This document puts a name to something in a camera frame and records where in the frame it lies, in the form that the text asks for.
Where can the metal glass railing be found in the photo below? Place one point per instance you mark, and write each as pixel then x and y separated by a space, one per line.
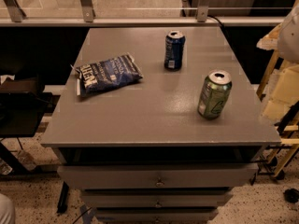
pixel 96 12

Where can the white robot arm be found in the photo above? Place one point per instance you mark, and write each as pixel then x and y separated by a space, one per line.
pixel 288 39

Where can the grey drawer cabinet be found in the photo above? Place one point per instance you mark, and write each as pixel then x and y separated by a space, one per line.
pixel 156 121

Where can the blue chip bag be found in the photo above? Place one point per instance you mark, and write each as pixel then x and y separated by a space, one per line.
pixel 107 75

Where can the grey drawer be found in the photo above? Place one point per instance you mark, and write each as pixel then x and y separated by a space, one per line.
pixel 171 176
pixel 156 199
pixel 155 215

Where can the black chair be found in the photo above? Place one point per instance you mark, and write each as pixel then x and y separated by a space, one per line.
pixel 23 104

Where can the blue soda can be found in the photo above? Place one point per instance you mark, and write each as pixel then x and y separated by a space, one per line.
pixel 174 46

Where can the bottom grey drawer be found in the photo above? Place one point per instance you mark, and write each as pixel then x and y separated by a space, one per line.
pixel 155 215

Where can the middle grey drawer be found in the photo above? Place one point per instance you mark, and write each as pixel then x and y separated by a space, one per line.
pixel 156 199

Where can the top grey drawer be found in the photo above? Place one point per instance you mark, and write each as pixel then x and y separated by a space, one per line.
pixel 171 176

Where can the green soda can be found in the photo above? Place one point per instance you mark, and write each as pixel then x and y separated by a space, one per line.
pixel 214 94

